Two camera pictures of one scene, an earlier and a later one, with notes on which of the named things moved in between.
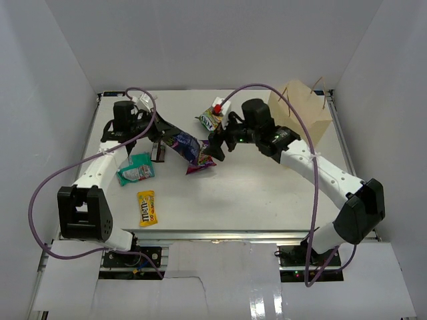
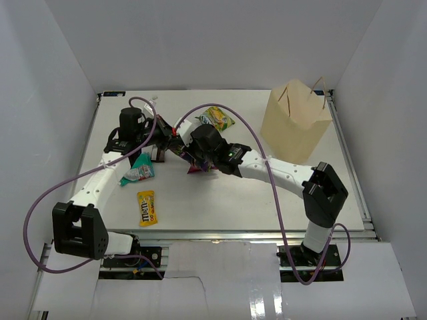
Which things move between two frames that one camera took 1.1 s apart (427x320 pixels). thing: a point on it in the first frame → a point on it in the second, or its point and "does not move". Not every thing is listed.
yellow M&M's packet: (147, 208) does not move
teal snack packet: (140, 167) does not move
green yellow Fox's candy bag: (209, 120) does not move
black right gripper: (215, 139) → (194, 140)
